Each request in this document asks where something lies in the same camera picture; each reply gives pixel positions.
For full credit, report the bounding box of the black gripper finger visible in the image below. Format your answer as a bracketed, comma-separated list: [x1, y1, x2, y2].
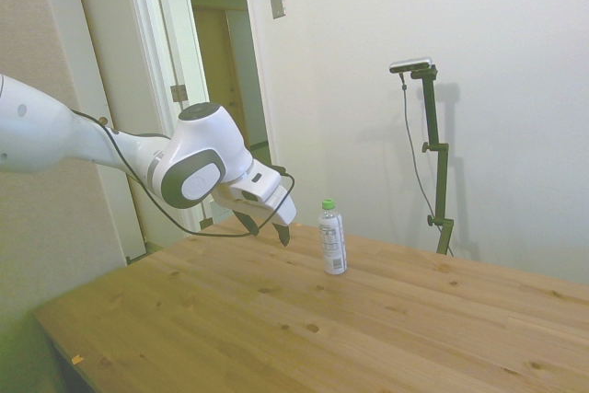
[271, 221, 292, 248]
[233, 210, 260, 237]

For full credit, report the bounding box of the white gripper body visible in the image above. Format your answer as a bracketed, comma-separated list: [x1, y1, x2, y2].
[212, 183, 298, 227]

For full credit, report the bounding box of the clear water bottle green cap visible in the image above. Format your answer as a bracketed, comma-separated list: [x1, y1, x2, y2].
[318, 198, 349, 277]

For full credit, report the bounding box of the brown wooden door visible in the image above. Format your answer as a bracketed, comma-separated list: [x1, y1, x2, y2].
[191, 6, 252, 148]

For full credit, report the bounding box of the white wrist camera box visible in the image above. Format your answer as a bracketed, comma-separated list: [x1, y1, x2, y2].
[228, 163, 284, 205]

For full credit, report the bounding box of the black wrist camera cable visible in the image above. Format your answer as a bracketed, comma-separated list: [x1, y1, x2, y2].
[68, 109, 297, 239]

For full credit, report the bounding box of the dark jointed camera stand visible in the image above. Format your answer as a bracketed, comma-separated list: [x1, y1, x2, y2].
[409, 66, 456, 257]

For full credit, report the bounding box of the grey bar camera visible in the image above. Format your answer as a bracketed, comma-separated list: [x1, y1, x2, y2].
[388, 56, 435, 75]

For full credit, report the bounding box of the white door frame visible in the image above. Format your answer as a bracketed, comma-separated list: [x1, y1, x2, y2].
[120, 0, 277, 266]

